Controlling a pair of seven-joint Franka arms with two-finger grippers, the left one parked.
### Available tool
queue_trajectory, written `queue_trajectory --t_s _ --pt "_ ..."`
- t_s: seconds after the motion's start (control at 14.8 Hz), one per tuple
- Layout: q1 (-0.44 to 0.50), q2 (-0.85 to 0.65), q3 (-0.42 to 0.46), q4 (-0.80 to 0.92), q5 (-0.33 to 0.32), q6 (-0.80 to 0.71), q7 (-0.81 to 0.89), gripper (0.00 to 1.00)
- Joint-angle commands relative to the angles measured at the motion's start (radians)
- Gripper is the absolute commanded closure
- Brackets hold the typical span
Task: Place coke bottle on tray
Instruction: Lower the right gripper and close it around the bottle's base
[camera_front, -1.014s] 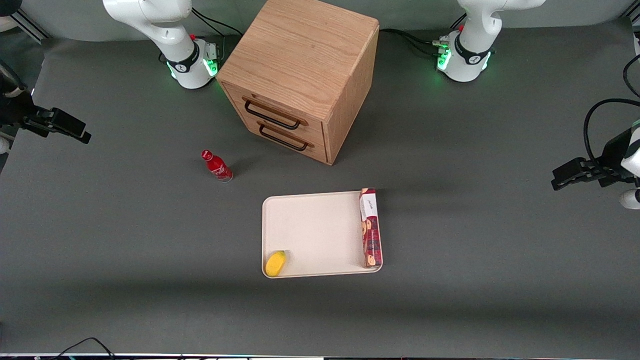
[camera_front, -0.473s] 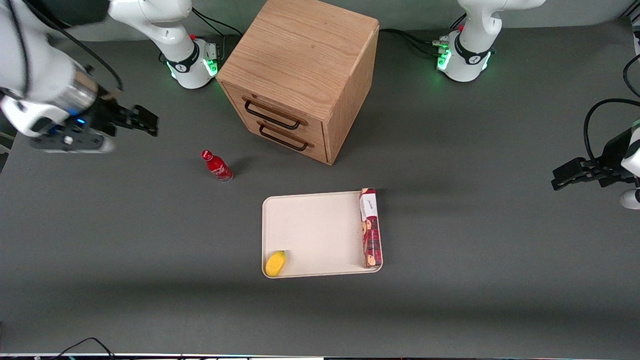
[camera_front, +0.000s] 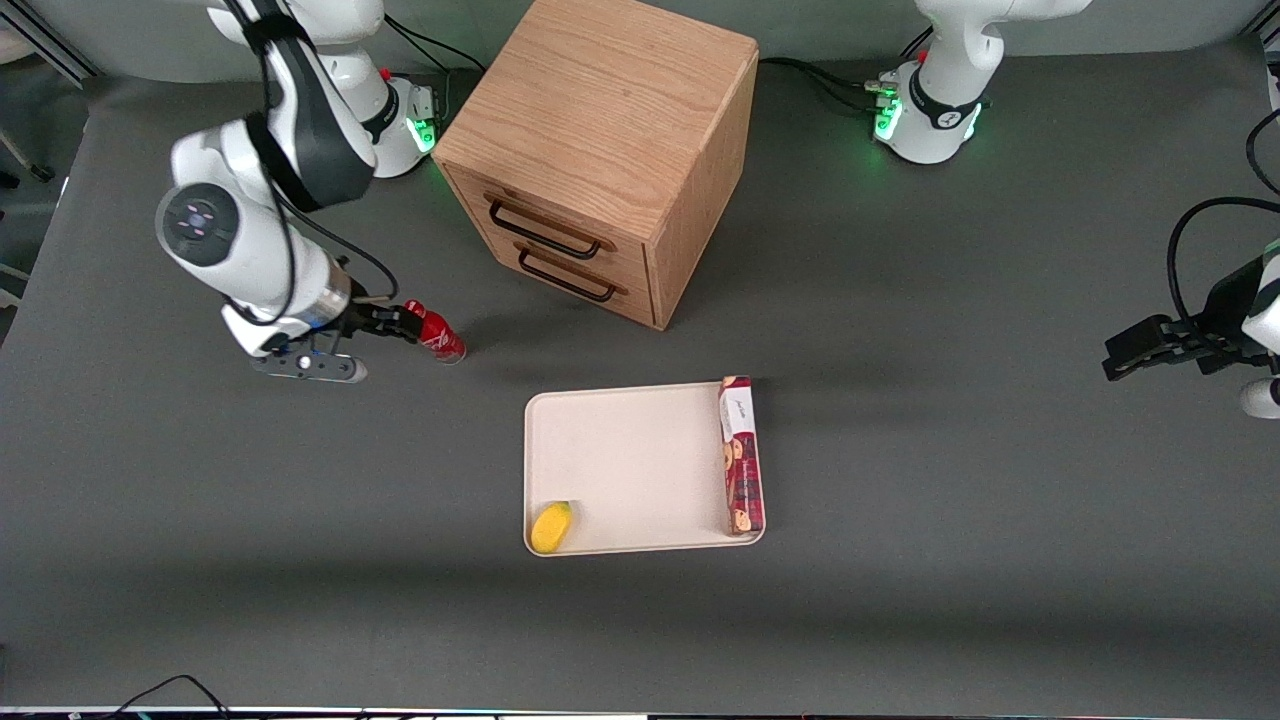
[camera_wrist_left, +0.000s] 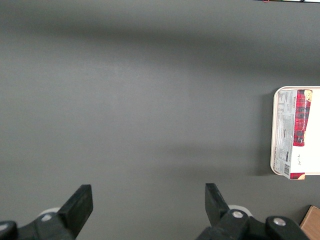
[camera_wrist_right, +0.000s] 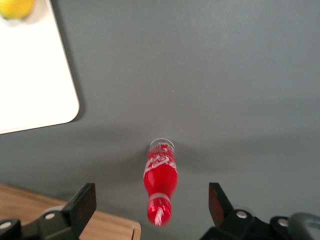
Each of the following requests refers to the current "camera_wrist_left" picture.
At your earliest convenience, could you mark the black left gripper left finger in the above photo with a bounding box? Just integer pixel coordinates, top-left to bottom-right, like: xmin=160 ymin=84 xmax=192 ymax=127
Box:
xmin=17 ymin=184 xmax=94 ymax=240

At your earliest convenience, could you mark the wooden two-drawer cabinet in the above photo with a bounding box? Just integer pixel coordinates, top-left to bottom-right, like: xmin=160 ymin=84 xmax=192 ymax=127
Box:
xmin=299 ymin=205 xmax=320 ymax=240

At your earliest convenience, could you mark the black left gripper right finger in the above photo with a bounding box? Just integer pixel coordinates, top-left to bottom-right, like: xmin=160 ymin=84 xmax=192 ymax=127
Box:
xmin=194 ymin=183 xmax=266 ymax=240

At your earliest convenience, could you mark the cream white rectangular tray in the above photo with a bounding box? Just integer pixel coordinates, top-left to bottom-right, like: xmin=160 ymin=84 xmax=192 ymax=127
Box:
xmin=269 ymin=85 xmax=320 ymax=176

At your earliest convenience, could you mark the red tartan cookie box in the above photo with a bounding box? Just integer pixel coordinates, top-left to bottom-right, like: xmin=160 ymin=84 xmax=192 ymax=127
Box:
xmin=273 ymin=88 xmax=314 ymax=181

